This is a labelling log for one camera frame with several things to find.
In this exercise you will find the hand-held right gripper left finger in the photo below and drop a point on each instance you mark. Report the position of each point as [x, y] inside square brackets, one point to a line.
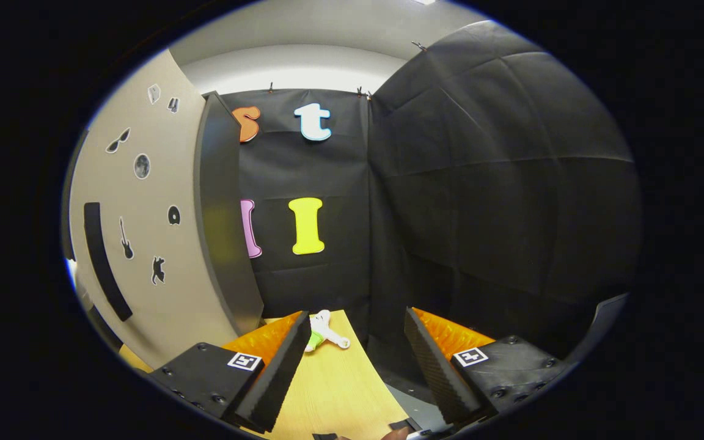
[275, 379]

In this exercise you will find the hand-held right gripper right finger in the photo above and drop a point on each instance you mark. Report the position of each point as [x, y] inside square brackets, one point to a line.
[437, 373]

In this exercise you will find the beige cabinet door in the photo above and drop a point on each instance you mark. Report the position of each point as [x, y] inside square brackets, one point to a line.
[162, 293]

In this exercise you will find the dark grey cabinet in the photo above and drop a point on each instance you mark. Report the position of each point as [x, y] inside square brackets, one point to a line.
[227, 214]

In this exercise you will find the white and green toy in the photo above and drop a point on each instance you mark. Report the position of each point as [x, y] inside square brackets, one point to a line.
[321, 330]

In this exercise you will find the black backdrop cloth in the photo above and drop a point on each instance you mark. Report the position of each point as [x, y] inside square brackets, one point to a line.
[498, 183]

